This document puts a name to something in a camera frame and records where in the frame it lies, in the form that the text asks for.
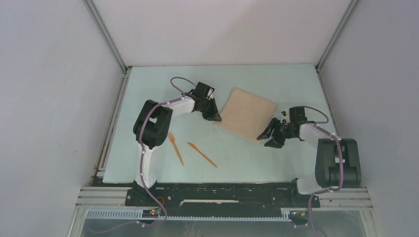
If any beige cloth napkin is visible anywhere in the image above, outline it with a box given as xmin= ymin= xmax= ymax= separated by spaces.
xmin=214 ymin=88 xmax=276 ymax=145

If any corner aluminium post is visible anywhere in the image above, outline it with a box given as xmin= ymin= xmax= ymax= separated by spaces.
xmin=83 ymin=0 xmax=128 ymax=73
xmin=315 ymin=0 xmax=361 ymax=72

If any orange plastic knife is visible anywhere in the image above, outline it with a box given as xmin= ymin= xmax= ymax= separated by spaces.
xmin=187 ymin=142 xmax=217 ymax=167

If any left corner aluminium post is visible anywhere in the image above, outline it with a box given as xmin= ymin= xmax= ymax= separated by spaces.
xmin=83 ymin=0 xmax=128 ymax=73

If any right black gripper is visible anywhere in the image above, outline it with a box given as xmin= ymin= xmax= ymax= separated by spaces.
xmin=257 ymin=117 xmax=295 ymax=149

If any right corner aluminium post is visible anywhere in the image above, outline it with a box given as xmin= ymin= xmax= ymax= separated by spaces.
xmin=315 ymin=0 xmax=361 ymax=72

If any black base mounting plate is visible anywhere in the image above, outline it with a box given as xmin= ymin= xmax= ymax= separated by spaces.
xmin=125 ymin=182 xmax=310 ymax=218

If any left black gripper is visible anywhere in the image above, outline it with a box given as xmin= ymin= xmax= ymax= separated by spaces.
xmin=199 ymin=97 xmax=221 ymax=122

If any aluminium frame rail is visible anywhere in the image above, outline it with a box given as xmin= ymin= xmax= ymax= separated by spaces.
xmin=76 ymin=187 xmax=374 ymax=211

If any white cable duct strip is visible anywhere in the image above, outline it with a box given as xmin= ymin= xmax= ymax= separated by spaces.
xmin=85 ymin=209 xmax=292 ymax=222

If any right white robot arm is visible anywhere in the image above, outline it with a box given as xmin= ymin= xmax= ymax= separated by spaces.
xmin=257 ymin=106 xmax=362 ymax=206

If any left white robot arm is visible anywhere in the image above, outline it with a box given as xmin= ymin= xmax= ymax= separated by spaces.
xmin=133 ymin=82 xmax=222 ymax=206

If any orange plastic fork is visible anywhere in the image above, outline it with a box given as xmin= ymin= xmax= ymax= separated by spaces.
xmin=168 ymin=132 xmax=184 ymax=166

